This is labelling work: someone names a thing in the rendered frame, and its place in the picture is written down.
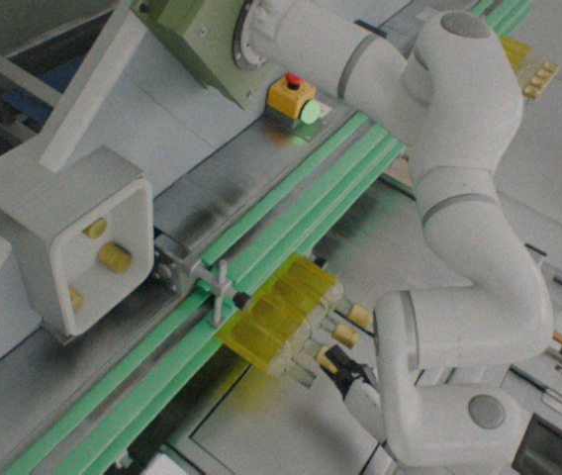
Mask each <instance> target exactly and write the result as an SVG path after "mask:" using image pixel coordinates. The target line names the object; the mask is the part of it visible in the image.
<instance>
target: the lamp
mask: <svg viewBox="0 0 562 475"><path fill-rule="evenodd" d="M320 110H321V108H320V106H319V103H317V102H315V101H314V100H312V99H307V100H306V101H305V102H304V103H303V106H302V107H301V109H300V112H299V119H300V120H302V121H304V122H306V123H311V122H314V121H315V120H316V119H317V117H318V116H319V114H320Z"/></svg>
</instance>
